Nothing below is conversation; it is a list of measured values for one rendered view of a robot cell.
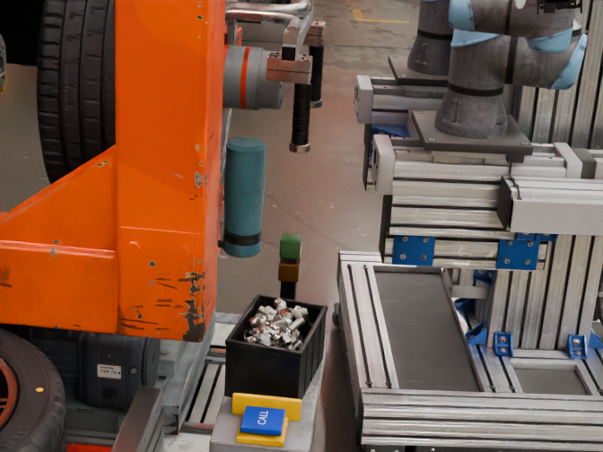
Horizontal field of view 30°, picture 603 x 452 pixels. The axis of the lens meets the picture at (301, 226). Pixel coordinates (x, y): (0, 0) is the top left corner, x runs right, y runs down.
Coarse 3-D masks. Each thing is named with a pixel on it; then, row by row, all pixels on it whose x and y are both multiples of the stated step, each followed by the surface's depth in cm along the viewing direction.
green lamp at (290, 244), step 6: (282, 234) 220; (288, 234) 219; (294, 234) 220; (300, 234) 220; (282, 240) 217; (288, 240) 217; (294, 240) 217; (300, 240) 217; (282, 246) 217; (288, 246) 217; (294, 246) 217; (300, 246) 217; (282, 252) 218; (288, 252) 218; (294, 252) 217; (300, 252) 218; (294, 258) 218
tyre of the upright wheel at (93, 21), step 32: (64, 0) 223; (96, 0) 222; (64, 32) 222; (96, 32) 221; (64, 64) 222; (96, 64) 221; (64, 96) 223; (96, 96) 223; (64, 128) 227; (96, 128) 225; (64, 160) 231
